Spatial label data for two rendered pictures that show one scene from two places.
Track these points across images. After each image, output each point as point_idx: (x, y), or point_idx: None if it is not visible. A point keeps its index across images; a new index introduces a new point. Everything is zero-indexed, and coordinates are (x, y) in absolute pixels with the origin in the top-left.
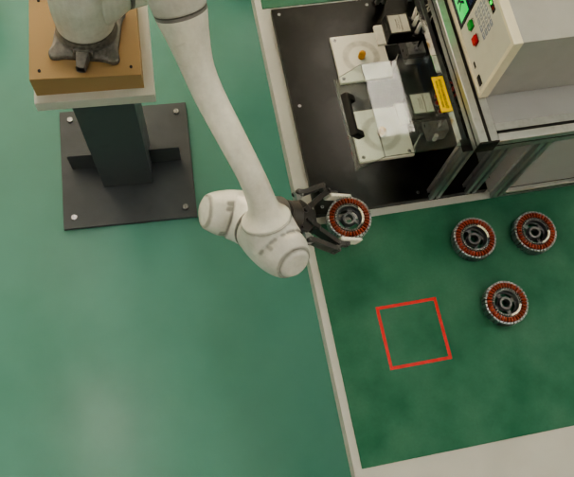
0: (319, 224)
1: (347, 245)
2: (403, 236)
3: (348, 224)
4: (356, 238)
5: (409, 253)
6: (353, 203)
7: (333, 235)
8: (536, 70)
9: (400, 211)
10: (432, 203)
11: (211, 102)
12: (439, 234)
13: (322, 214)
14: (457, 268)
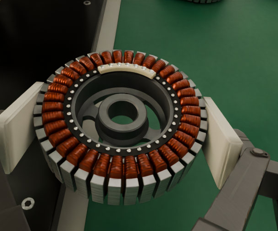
0: (202, 226)
1: (247, 140)
2: (168, 55)
3: (145, 123)
4: (209, 105)
5: (206, 57)
6: (74, 76)
7: (170, 186)
8: None
9: (111, 46)
10: (113, 4)
11: None
12: (174, 11)
13: (55, 211)
14: (239, 9)
